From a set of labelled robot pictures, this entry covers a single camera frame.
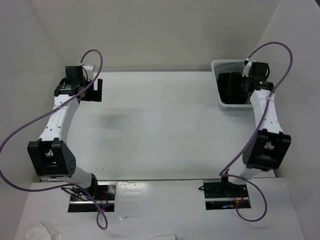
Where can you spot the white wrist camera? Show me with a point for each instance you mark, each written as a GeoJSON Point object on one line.
{"type": "Point", "coordinates": [247, 66]}
{"type": "Point", "coordinates": [89, 69]}

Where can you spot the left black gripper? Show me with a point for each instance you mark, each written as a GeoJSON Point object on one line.
{"type": "Point", "coordinates": [95, 95]}

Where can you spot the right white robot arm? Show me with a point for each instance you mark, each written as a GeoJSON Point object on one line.
{"type": "Point", "coordinates": [269, 144]}

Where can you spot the white plastic basket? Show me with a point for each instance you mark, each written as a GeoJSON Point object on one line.
{"type": "Point", "coordinates": [227, 66]}

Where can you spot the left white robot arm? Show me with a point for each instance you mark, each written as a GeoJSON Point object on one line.
{"type": "Point", "coordinates": [50, 155]}

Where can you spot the crumpled white tissue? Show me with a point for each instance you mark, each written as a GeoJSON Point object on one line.
{"type": "Point", "coordinates": [43, 231]}

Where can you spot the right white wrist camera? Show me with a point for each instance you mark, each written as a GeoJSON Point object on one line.
{"type": "Point", "coordinates": [247, 66]}

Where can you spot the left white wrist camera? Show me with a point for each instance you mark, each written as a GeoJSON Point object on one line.
{"type": "Point", "coordinates": [89, 69]}

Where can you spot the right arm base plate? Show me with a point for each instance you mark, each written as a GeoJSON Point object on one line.
{"type": "Point", "coordinates": [220, 197]}

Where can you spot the black skirt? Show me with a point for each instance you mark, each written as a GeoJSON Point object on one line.
{"type": "Point", "coordinates": [230, 87]}

